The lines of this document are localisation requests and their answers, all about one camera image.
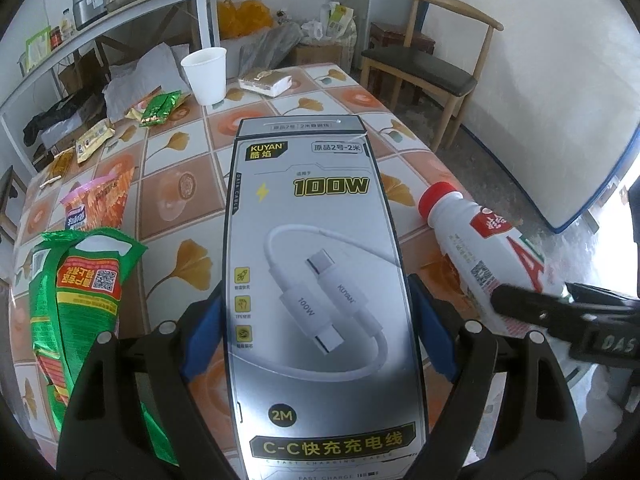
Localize black cloth bag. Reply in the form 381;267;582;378
22;95;106;146

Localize white paper cup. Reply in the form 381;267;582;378
180;47;228;106

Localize small green wrappers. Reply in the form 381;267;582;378
127;90;192;127

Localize orange snack packet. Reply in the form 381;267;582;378
60;167;136;233

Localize yellow snack packet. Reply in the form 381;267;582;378
75;120;115;163

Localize white and green bags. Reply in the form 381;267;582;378
300;2;358;43

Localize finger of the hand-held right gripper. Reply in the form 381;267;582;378
565;282;640;311
489;283;601;333

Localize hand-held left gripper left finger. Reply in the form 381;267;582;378
56;280;246;480

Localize light wooden chair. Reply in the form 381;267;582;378
360;0;503;151

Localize large green snack packet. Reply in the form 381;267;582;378
27;227;181;466

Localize white metal shelf table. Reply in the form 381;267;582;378
0;0;221;121

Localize silver charging cable box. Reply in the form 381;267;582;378
221;115;432;480

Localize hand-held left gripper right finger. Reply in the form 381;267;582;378
407;272;583;480

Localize cardboard box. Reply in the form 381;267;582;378
290;42;346;66

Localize patterned orange tablecloth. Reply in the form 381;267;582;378
10;62;501;480

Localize grey plastic sack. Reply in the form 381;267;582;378
240;22;303;68

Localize metal cooking pot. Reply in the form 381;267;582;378
72;0;136;31

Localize white mattress with blue edge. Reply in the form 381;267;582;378
422;0;640;233

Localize dark wooden chair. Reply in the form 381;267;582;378
0;165;28;246

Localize sauce jars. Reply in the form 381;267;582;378
50;7;76;48

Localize white bottle with red cap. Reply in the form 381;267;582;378
418;182;581;376

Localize brown and white tissue pack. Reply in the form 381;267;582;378
239;69;295;97

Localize small yellow wrapper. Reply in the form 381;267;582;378
47;152;76;178

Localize brown wooden stool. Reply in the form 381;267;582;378
370;21;436;56

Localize yellow plastic bag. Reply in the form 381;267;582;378
216;0;276;41

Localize green and white packet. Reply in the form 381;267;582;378
22;25;53;71

